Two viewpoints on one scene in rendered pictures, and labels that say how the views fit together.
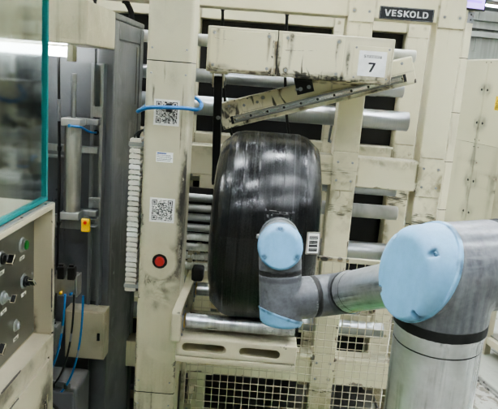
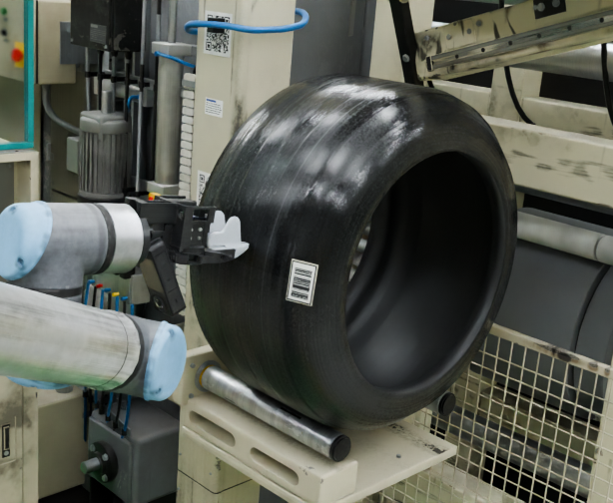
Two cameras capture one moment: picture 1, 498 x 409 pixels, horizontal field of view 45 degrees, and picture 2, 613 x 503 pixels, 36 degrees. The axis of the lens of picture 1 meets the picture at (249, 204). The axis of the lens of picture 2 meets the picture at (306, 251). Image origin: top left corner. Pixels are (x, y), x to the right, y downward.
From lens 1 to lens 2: 1.23 m
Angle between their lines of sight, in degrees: 42
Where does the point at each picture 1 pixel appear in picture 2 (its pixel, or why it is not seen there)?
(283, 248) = (9, 243)
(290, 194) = (286, 185)
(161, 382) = (203, 469)
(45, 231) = (25, 191)
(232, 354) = (242, 452)
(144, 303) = (189, 336)
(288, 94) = (520, 17)
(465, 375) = not seen: outside the picture
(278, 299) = not seen: hidden behind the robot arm
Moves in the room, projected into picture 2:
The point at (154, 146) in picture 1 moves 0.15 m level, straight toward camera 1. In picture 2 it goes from (204, 88) to (145, 93)
